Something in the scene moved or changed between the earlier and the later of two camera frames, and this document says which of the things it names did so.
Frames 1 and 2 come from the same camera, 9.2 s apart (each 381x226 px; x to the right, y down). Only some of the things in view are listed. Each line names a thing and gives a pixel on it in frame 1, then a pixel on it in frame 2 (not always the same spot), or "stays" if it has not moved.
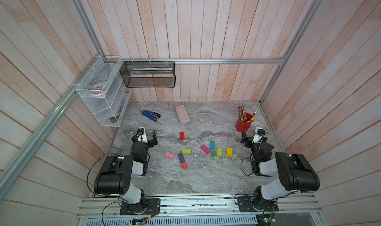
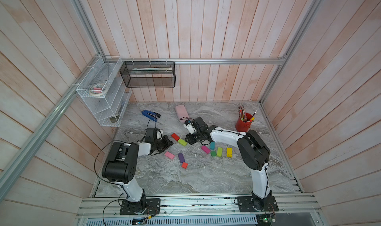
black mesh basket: (149, 74) stays
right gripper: (245, 138) to (191, 140)
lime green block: (186, 151) to (182, 142)
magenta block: (205, 149) stays
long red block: (182, 136) to (175, 137)
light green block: (219, 151) stays
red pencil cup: (242, 126) stays
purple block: (181, 157) stays
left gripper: (150, 141) to (167, 144)
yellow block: (229, 152) stays
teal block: (212, 144) stays
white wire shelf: (105, 87) stays
